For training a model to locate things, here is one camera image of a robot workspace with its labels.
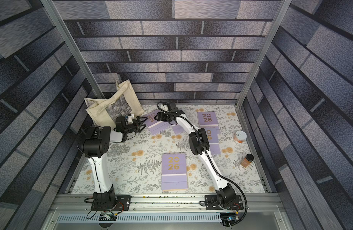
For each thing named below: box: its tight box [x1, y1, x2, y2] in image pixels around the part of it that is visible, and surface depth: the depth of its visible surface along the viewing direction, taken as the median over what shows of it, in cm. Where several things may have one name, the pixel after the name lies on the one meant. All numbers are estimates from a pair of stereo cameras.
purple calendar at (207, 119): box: [196, 111, 219, 127], surface depth 112 cm
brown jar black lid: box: [240, 153, 255, 168], surface depth 83 cm
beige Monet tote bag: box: [84, 79, 145, 129], surface depth 94 cm
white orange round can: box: [233, 130, 248, 144], surface depth 97 cm
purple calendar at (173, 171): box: [161, 152, 189, 191], surface depth 85 cm
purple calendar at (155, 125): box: [142, 109, 172, 136], surface depth 105 cm
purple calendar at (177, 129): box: [171, 124, 186, 135], surface depth 105 cm
